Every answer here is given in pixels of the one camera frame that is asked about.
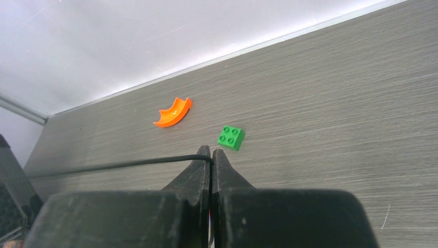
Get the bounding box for black poker chip case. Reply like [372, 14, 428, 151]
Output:
[1, 136, 43, 244]

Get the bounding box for orange curved plastic piece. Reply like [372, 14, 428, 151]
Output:
[153, 97, 193, 128]

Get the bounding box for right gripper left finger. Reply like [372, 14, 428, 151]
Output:
[24, 159, 210, 247]

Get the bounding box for green toy brick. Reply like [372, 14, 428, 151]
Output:
[217, 126, 245, 151]

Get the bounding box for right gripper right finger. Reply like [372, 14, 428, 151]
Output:
[212, 149, 379, 247]

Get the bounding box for black small headphones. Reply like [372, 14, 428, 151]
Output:
[28, 154, 214, 179]

